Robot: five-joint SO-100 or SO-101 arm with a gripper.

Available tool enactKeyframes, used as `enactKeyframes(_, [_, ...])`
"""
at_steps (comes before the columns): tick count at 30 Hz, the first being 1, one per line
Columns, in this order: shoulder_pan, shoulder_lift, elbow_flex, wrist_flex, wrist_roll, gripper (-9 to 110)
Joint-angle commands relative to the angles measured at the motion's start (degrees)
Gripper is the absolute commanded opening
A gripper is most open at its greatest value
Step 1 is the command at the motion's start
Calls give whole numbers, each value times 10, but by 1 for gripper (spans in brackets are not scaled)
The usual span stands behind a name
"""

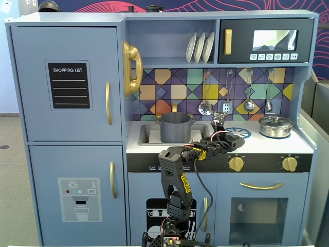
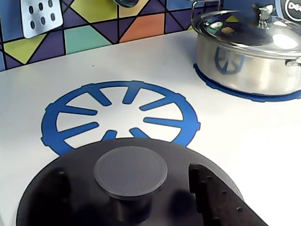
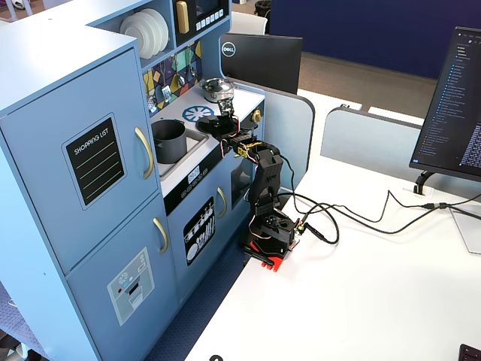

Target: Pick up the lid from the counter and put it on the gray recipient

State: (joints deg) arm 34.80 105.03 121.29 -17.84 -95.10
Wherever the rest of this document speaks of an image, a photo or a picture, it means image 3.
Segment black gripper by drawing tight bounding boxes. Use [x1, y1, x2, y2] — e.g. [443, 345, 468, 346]
[207, 112, 250, 146]

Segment silver steel pot lid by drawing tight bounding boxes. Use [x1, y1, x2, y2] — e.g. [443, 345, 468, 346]
[198, 77, 236, 94]

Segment white toy sink basin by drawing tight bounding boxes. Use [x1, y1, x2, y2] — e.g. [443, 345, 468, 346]
[156, 129, 210, 180]

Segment silver steel toy pot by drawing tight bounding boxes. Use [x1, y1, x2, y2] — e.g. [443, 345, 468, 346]
[202, 88, 235, 105]

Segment gray toy pot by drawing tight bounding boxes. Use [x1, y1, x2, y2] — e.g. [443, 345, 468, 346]
[151, 119, 188, 165]

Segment gray desk divider panel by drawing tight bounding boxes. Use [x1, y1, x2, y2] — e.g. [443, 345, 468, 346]
[227, 77, 316, 190]
[319, 107, 428, 178]

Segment black Dell monitor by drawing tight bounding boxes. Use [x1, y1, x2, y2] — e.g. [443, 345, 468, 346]
[219, 32, 304, 96]

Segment white chair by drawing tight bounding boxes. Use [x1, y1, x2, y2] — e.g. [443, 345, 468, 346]
[230, 11, 269, 36]

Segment white toy plate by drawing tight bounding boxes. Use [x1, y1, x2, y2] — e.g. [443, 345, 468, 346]
[119, 14, 156, 60]
[132, 11, 164, 56]
[141, 8, 171, 52]

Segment black toy microwave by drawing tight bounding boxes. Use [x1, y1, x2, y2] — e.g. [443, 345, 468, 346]
[172, 0, 231, 47]

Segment black table clamp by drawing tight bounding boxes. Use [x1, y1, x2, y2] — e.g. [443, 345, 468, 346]
[240, 243, 276, 266]

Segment navy office partition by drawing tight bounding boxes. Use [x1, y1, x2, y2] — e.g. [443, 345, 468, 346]
[269, 0, 481, 80]

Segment light blue toy kitchen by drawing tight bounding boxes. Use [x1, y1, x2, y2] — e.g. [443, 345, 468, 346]
[0, 0, 266, 361]

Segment black monitor showing code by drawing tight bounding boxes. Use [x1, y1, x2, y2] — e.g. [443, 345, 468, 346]
[408, 26, 481, 184]

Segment silver monitor stand base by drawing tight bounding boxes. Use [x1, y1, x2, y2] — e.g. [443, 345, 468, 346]
[449, 208, 481, 256]

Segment black keyboard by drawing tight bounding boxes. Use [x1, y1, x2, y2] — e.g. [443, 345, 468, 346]
[458, 343, 481, 361]

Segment gold fridge door handle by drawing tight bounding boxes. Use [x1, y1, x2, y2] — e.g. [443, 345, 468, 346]
[134, 126, 156, 181]

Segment thin black camera cable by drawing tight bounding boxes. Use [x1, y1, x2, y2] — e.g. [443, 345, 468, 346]
[279, 153, 341, 245]

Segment gold microwave handle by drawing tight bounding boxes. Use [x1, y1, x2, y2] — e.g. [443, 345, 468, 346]
[175, 1, 190, 35]

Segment gold freezer door handle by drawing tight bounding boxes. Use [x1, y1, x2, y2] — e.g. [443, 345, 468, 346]
[152, 217, 170, 256]

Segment red robot base plate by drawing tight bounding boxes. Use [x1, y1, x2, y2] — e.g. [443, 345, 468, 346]
[243, 235, 301, 274]

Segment black cable with inline connector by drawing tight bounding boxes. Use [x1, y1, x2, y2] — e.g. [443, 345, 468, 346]
[277, 190, 481, 226]

